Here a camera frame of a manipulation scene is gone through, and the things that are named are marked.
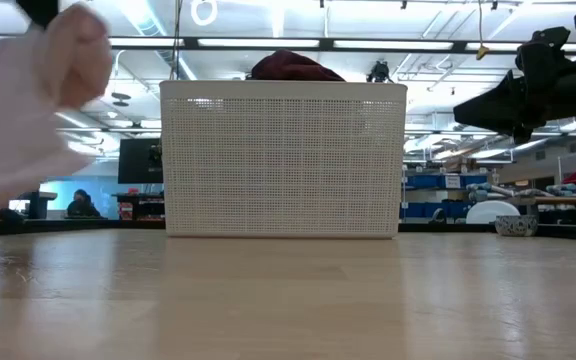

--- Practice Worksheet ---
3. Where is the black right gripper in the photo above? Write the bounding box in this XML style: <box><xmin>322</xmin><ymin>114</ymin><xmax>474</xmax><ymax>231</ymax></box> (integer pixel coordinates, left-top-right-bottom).
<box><xmin>453</xmin><ymin>68</ymin><xmax>576</xmax><ymax>146</ymax></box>

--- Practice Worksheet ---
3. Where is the pale pink garment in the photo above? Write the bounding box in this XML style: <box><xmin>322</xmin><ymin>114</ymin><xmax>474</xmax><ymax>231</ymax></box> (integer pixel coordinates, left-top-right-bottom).
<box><xmin>0</xmin><ymin>2</ymin><xmax>114</xmax><ymax>226</ymax></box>

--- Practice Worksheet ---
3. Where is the maroon garment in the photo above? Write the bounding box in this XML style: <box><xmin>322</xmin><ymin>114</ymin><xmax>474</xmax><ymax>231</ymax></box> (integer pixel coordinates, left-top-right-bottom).
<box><xmin>246</xmin><ymin>48</ymin><xmax>347</xmax><ymax>83</ymax></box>

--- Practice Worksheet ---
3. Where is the hanging yellow plug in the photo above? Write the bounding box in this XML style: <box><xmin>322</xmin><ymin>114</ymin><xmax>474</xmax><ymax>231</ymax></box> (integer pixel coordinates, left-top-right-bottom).
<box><xmin>475</xmin><ymin>0</ymin><xmax>492</xmax><ymax>62</ymax></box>

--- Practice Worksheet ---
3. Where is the white round chair back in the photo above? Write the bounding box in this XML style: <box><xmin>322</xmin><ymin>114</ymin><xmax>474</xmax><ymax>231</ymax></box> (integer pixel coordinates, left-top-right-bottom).
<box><xmin>465</xmin><ymin>199</ymin><xmax>522</xmax><ymax>226</ymax></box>

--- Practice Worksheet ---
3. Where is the shelf with blue bins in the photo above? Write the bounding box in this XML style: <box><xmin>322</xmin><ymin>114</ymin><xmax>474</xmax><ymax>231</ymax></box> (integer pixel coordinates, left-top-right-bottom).
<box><xmin>400</xmin><ymin>171</ymin><xmax>495</xmax><ymax>222</ymax></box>

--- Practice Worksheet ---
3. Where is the small grey bowl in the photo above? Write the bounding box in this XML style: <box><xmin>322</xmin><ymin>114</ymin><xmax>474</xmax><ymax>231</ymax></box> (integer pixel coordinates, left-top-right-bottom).
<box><xmin>494</xmin><ymin>214</ymin><xmax>539</xmax><ymax>238</ymax></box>

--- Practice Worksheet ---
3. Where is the black ceiling device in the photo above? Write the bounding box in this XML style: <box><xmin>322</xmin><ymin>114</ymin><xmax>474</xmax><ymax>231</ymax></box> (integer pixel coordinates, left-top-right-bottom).
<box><xmin>366</xmin><ymin>59</ymin><xmax>392</xmax><ymax>84</ymax></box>

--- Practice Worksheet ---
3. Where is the black monitor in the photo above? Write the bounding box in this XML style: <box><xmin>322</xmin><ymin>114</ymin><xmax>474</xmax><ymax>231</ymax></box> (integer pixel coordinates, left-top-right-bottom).
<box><xmin>117</xmin><ymin>138</ymin><xmax>164</xmax><ymax>185</ymax></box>

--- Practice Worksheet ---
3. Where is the person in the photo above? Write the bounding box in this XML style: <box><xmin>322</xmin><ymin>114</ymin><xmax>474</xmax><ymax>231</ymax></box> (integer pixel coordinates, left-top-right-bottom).
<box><xmin>66</xmin><ymin>188</ymin><xmax>102</xmax><ymax>219</ymax></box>

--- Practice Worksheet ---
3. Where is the dark desk with red boxes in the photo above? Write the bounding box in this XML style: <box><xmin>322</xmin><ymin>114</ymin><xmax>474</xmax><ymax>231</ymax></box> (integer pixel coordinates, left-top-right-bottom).
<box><xmin>112</xmin><ymin>188</ymin><xmax>165</xmax><ymax>222</ymax></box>

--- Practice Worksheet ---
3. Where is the white perforated plastic basket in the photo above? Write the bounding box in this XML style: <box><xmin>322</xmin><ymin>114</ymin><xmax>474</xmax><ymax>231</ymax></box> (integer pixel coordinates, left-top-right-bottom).
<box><xmin>159</xmin><ymin>79</ymin><xmax>409</xmax><ymax>240</ymax></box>

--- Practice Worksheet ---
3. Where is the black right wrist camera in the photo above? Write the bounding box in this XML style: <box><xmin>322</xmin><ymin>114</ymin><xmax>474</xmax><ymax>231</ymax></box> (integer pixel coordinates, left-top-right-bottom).
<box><xmin>515</xmin><ymin>27</ymin><xmax>572</xmax><ymax>74</ymax></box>

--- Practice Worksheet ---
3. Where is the hanging black cable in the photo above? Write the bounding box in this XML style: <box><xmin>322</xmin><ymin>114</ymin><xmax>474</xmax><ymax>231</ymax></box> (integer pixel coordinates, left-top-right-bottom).
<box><xmin>169</xmin><ymin>0</ymin><xmax>185</xmax><ymax>82</ymax></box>

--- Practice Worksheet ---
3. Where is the black aluminium table frame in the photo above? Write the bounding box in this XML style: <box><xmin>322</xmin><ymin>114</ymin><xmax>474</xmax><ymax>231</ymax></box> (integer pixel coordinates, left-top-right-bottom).
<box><xmin>0</xmin><ymin>218</ymin><xmax>576</xmax><ymax>242</ymax></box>

